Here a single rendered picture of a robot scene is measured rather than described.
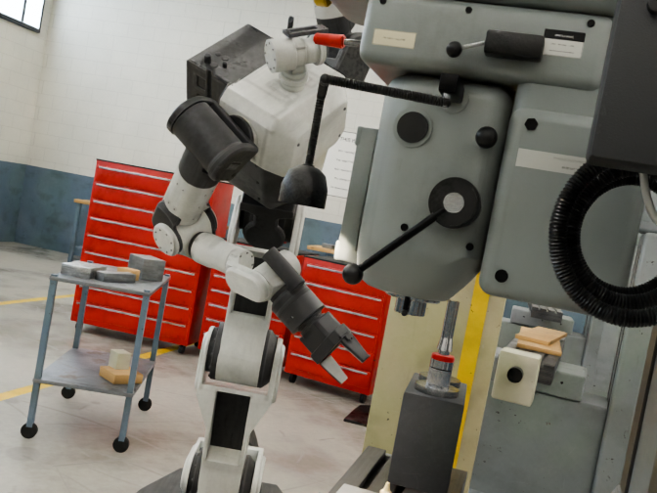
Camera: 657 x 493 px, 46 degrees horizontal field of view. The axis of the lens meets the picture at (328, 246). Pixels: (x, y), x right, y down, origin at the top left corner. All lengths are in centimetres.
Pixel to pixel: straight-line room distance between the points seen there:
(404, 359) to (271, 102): 159
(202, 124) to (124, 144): 1034
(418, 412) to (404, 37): 76
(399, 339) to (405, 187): 190
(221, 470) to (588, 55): 134
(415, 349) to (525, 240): 193
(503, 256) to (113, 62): 1126
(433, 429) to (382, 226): 58
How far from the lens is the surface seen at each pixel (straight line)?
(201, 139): 152
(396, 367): 299
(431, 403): 156
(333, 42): 136
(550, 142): 107
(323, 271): 592
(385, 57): 112
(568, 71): 109
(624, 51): 84
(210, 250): 168
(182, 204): 165
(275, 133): 157
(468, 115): 110
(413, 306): 118
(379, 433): 305
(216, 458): 199
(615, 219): 107
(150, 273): 441
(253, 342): 186
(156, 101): 1170
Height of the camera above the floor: 142
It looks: 3 degrees down
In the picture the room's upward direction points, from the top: 10 degrees clockwise
